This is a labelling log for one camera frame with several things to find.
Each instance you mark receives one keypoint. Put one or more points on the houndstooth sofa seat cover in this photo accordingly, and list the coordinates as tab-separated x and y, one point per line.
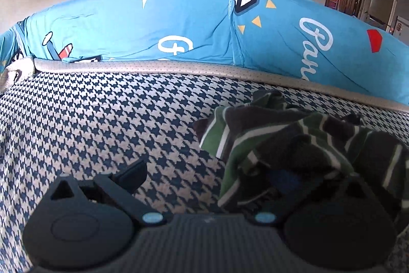
96	119

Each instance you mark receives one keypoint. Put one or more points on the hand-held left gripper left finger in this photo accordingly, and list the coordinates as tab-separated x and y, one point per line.
131	175

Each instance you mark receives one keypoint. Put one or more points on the green brown striped t-shirt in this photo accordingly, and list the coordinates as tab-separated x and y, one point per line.
287	132

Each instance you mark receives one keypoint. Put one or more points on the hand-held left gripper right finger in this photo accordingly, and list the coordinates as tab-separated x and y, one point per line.
282	179

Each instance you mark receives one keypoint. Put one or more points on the white chest freezer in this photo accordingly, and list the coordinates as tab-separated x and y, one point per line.
401	26

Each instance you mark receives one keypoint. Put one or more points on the blue printed sofa backrest cover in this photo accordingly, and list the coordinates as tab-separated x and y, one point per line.
198	20

